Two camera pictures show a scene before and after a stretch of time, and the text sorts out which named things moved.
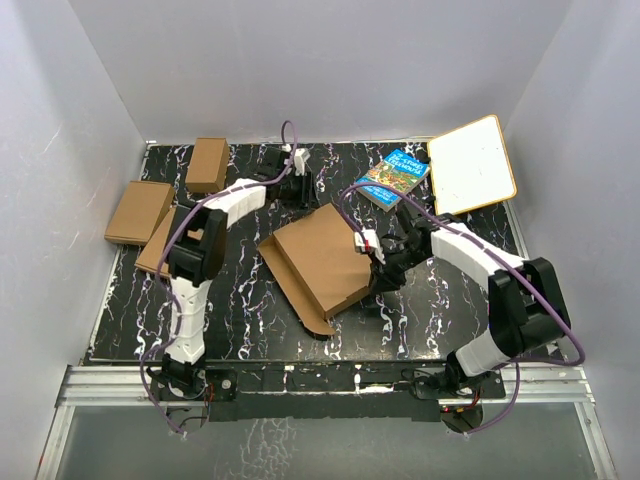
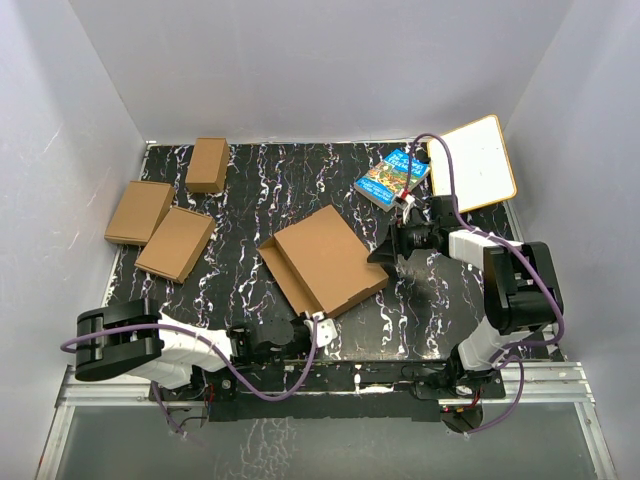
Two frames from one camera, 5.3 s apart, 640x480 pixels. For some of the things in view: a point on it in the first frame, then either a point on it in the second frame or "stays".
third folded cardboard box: x=208 y=165 stays
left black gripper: x=305 y=199 -> x=300 y=321
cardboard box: x=322 y=264 stays
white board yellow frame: x=470 y=167 stays
